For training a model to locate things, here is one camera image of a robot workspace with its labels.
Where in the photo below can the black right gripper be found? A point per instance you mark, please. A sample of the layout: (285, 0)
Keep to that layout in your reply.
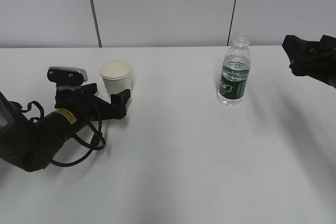
(315, 59)

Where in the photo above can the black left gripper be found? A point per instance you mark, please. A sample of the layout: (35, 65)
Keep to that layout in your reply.
(81, 104)

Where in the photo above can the white paper cup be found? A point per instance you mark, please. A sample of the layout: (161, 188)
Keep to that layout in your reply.
(116, 75)

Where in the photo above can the clear water bottle green label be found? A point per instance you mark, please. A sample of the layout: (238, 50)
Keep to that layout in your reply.
(235, 71)

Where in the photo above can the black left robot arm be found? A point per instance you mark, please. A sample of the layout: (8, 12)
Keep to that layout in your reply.
(30, 139)

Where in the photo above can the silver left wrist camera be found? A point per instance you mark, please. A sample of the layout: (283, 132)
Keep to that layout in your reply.
(67, 76)

